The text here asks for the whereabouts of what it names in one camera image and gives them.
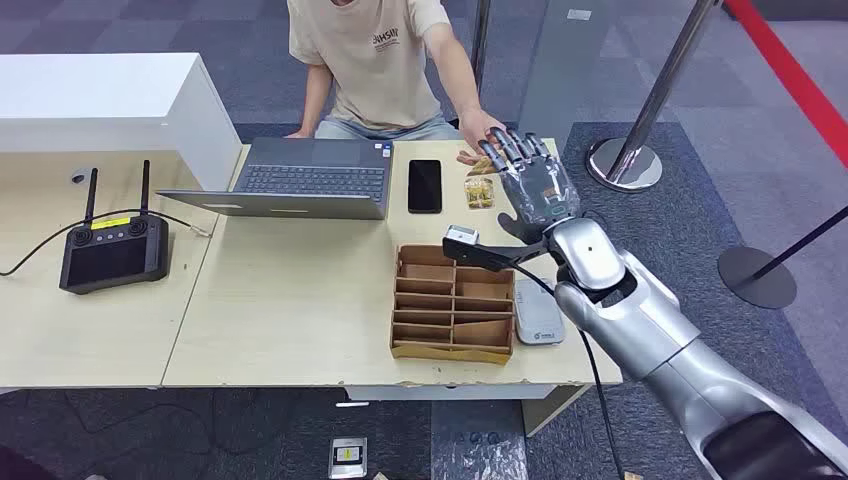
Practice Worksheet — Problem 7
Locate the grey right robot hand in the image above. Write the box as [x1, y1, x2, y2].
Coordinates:
[478, 127, 582, 246]

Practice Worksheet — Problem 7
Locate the person's left hand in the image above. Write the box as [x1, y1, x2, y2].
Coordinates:
[458, 109, 508, 158]

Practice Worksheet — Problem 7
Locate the person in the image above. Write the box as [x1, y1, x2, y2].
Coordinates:
[286, 0, 508, 158]

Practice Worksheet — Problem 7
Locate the brown cardboard card organizer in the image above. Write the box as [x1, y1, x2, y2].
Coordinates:
[389, 244, 517, 367]

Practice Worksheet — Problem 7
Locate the grey open laptop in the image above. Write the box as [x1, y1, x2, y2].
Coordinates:
[156, 137, 395, 221]

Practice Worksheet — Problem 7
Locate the black smartphone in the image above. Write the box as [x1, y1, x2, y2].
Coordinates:
[407, 159, 443, 215]

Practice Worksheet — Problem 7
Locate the dark metal pole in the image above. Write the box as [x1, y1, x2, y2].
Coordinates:
[468, 0, 493, 93]

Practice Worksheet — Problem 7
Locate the grey upright panel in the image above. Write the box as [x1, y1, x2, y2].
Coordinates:
[516, 0, 621, 154]

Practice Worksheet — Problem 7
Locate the white cabinet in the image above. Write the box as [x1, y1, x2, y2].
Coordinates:
[0, 52, 243, 193]

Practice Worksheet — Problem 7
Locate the pale wooden desk leg panel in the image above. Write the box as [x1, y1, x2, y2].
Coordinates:
[519, 384, 591, 439]

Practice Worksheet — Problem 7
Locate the black remote controller with antennas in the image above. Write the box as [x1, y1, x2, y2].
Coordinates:
[58, 160, 170, 296]

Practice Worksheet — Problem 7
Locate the black stanchion with round base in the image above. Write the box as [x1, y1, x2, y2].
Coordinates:
[717, 205, 848, 311]

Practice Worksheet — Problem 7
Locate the clear plastic film sheet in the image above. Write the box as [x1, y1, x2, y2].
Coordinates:
[437, 437, 530, 480]

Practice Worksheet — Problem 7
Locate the red barrier belt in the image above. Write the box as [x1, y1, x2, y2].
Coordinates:
[722, 0, 848, 170]

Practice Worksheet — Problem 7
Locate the silver floor socket plate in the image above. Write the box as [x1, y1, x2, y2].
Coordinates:
[327, 437, 368, 480]

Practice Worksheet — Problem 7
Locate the chrome stanchion post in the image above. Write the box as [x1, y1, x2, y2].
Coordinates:
[586, 0, 723, 193]

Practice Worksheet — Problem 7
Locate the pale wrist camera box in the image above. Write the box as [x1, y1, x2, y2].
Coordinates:
[441, 224, 551, 274]

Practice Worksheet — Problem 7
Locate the black controller cable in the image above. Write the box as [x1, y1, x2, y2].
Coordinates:
[0, 209, 213, 278]

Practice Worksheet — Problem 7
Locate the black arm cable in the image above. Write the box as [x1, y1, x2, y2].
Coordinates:
[508, 263, 627, 480]

